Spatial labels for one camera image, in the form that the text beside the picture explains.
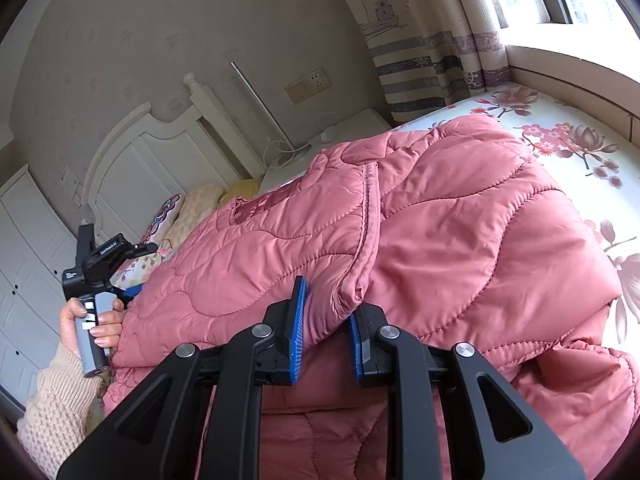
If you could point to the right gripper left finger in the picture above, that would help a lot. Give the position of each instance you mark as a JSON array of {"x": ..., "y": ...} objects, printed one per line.
[{"x": 197, "y": 415}]

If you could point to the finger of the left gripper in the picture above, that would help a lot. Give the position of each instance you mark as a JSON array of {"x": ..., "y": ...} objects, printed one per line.
[{"x": 131, "y": 289}]

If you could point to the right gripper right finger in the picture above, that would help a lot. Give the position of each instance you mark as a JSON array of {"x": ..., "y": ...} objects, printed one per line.
[{"x": 450, "y": 411}]

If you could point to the pink quilted coat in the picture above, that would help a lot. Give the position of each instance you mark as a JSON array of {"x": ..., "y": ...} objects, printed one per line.
[{"x": 458, "y": 234}]

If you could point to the cream knit sleeve forearm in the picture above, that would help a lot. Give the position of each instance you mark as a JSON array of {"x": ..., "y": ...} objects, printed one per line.
[{"x": 55, "y": 420}]

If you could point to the white wardrobe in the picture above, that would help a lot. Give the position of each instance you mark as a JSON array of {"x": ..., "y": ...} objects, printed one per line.
[{"x": 36, "y": 248}]

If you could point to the colourful patterned pillow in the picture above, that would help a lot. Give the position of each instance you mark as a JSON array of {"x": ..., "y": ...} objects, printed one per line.
[{"x": 163, "y": 220}]

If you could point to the cream textured pillow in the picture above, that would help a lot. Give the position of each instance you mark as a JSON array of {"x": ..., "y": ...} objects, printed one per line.
[{"x": 197, "y": 206}]

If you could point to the white wooden headboard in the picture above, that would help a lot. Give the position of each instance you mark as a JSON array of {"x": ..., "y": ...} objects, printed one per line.
[{"x": 143, "y": 161}]

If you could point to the yellow pillow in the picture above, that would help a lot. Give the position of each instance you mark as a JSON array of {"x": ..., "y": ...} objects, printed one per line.
[{"x": 245, "y": 189}]

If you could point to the slim desk lamp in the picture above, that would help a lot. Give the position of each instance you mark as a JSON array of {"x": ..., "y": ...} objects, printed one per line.
[{"x": 285, "y": 152}]

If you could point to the small white round object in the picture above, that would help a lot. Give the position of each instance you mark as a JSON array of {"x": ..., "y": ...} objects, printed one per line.
[{"x": 329, "y": 134}]

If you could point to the white nightstand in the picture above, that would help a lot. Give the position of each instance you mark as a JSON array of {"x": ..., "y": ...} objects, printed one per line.
[{"x": 362, "y": 125}]

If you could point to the floral bed sheet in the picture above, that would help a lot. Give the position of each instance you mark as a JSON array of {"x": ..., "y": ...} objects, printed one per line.
[{"x": 595, "y": 165}]

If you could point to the beige window sill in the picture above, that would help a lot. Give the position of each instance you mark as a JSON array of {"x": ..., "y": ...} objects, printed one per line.
[{"x": 593, "y": 69}]

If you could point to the patterned curtain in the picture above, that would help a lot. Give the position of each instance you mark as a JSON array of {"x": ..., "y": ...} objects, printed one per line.
[{"x": 429, "y": 54}]

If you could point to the white wall switch panel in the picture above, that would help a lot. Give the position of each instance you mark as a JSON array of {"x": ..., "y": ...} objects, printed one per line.
[{"x": 72, "y": 186}]

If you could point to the beige wall socket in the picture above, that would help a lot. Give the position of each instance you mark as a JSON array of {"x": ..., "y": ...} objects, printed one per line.
[{"x": 307, "y": 86}]

